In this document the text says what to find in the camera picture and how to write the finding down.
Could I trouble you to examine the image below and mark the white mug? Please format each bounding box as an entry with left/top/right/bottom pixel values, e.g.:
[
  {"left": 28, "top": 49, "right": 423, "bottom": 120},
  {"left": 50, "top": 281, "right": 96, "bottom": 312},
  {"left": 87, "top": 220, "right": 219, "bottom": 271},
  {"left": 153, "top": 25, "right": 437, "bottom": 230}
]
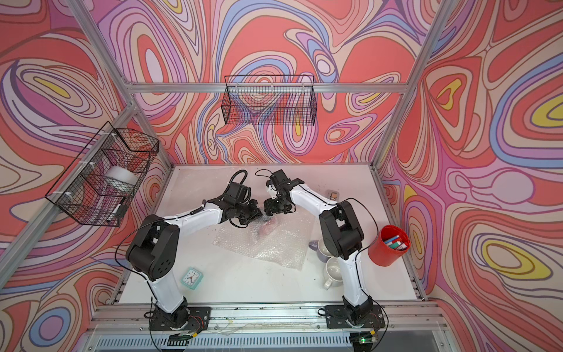
[{"left": 323, "top": 258, "right": 343, "bottom": 290}]

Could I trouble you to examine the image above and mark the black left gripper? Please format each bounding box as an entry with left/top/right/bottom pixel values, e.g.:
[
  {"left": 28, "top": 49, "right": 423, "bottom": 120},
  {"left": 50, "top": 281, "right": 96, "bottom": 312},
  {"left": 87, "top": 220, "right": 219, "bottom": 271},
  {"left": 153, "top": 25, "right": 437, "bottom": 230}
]
[{"left": 234, "top": 199, "right": 265, "bottom": 226}]

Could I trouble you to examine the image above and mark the white tape roll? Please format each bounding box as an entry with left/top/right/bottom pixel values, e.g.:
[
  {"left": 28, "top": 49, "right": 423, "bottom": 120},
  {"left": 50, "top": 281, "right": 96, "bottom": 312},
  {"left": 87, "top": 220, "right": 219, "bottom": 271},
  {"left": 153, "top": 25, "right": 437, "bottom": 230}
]
[{"left": 105, "top": 166, "right": 139, "bottom": 194}]

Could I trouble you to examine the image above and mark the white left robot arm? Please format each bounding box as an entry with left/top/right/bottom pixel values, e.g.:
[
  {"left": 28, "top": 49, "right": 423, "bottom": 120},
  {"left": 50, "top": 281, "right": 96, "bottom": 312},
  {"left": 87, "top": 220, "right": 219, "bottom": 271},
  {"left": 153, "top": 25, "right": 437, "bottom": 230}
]
[{"left": 126, "top": 182, "right": 262, "bottom": 315}]

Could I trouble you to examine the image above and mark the teal alarm clock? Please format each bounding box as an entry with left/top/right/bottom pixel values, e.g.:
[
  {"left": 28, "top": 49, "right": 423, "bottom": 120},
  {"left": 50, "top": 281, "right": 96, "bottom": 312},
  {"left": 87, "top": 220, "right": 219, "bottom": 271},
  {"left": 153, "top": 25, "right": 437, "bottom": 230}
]
[{"left": 180, "top": 267, "right": 204, "bottom": 290}]

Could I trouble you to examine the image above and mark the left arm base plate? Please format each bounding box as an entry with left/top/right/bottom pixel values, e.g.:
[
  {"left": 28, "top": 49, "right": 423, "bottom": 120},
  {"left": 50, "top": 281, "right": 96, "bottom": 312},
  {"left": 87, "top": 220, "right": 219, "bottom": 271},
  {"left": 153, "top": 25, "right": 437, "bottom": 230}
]
[{"left": 144, "top": 307, "right": 211, "bottom": 333}]

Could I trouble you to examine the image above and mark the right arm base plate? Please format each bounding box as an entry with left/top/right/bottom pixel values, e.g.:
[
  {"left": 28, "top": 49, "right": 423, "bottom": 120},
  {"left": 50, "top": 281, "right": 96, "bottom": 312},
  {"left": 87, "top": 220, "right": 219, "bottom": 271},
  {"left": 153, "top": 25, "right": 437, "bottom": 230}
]
[{"left": 318, "top": 305, "right": 386, "bottom": 331}]

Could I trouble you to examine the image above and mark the left wire basket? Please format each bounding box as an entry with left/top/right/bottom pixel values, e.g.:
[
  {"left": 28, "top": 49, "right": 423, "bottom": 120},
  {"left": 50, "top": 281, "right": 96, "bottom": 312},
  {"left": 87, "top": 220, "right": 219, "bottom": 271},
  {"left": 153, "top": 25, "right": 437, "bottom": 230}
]
[{"left": 45, "top": 122, "right": 160, "bottom": 227}]

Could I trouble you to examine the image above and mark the red pen cup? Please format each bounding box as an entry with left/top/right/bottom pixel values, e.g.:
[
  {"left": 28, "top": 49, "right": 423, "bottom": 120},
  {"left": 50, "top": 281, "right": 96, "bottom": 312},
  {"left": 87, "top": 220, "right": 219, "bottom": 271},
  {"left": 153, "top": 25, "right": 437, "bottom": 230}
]
[{"left": 368, "top": 225, "right": 411, "bottom": 267}]

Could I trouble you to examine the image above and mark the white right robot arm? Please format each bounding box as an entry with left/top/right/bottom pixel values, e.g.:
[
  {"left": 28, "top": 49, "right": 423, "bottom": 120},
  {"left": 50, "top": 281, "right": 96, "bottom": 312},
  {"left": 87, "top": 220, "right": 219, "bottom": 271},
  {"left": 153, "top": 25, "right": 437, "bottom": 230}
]
[{"left": 264, "top": 170, "right": 373, "bottom": 310}]

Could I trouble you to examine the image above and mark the grey tape dispenser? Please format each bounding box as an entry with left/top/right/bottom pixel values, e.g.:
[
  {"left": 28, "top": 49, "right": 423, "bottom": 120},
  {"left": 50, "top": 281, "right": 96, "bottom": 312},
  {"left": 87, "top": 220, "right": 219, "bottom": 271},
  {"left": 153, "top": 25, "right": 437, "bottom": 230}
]
[{"left": 327, "top": 190, "right": 340, "bottom": 201}]

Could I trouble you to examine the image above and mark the back wire basket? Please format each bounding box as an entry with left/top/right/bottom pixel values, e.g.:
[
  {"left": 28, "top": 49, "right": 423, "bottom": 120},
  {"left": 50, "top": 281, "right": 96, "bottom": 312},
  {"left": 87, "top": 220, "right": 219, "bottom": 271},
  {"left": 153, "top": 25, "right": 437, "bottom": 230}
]
[{"left": 221, "top": 74, "right": 318, "bottom": 126}]

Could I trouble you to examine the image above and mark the black marker in basket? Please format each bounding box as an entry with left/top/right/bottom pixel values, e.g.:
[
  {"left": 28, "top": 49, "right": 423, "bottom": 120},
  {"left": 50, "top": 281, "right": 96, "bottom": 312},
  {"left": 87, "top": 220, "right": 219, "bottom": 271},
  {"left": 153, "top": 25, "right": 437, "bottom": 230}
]
[{"left": 111, "top": 197, "right": 128, "bottom": 218}]

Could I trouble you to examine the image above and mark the wire basket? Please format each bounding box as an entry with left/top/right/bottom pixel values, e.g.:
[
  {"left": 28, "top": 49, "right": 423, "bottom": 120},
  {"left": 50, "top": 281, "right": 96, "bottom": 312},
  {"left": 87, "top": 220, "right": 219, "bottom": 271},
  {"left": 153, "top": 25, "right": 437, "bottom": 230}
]
[
  {"left": 221, "top": 74, "right": 318, "bottom": 126},
  {"left": 45, "top": 122, "right": 160, "bottom": 227}
]

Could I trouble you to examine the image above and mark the lilac mug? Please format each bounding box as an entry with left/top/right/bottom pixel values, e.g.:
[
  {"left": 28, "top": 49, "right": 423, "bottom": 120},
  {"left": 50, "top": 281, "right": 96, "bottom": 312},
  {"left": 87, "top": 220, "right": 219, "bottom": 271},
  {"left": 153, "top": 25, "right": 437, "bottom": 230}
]
[{"left": 309, "top": 238, "right": 332, "bottom": 263}]

